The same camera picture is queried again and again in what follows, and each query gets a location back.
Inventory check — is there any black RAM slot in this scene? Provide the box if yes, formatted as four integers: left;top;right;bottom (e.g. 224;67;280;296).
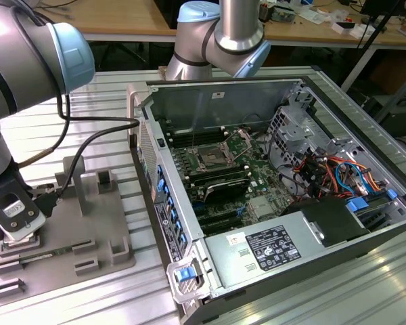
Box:
189;171;250;187
167;127;224;136
185;165;246;179
168;135;226;148

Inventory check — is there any CPU socket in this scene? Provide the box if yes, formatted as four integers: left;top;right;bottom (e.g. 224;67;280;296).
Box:
189;144;240;173

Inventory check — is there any black expansion slot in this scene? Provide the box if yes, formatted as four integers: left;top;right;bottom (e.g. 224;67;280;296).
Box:
199;211;246;234

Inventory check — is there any green RAM stick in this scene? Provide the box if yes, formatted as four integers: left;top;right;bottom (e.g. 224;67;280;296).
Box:
20;246;76;264

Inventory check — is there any grey parts rack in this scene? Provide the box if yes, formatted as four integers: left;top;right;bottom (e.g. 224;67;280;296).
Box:
0;156;139;301

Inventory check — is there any blue case latch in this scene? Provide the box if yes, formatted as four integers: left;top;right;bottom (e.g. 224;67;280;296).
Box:
175;267;194;282

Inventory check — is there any black graphics card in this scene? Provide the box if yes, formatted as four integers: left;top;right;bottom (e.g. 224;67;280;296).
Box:
202;176;252;204

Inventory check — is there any grey power supply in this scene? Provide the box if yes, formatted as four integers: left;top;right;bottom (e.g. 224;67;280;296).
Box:
202;216;328;291

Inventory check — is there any metal socket cover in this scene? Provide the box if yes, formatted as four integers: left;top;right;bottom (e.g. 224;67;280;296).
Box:
223;127;256;160

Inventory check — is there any green motherboard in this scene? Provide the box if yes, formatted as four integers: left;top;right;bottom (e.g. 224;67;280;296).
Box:
165;125;292;238

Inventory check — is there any silver chipset heatsink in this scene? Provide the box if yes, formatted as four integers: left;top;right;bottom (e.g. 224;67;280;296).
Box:
248;196;272;218

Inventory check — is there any silver drive cage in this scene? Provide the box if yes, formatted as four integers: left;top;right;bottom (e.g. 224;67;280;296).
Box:
267;104;329;163

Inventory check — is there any open black PC case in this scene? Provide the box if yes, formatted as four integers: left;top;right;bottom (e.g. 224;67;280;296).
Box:
127;76;406;325

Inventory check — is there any black plastic shroud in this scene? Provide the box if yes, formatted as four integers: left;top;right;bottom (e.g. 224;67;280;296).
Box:
279;195;372;248

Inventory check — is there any hard disk in blue carrier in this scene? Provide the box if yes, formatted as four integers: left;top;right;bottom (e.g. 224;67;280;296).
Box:
346;190;405;232

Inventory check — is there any small white box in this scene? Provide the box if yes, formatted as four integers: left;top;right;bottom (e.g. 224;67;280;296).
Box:
331;20;357;36

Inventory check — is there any black computer tower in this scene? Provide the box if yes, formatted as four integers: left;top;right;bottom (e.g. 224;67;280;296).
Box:
371;94;406;136

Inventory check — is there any black monitor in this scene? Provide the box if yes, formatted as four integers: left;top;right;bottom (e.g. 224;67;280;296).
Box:
360;0;399;16

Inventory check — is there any black camera cable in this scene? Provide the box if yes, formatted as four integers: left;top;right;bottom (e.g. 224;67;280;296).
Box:
16;94;72;167
55;93;139;199

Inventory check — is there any blue wire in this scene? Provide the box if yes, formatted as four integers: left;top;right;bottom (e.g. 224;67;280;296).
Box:
334;162;385;194

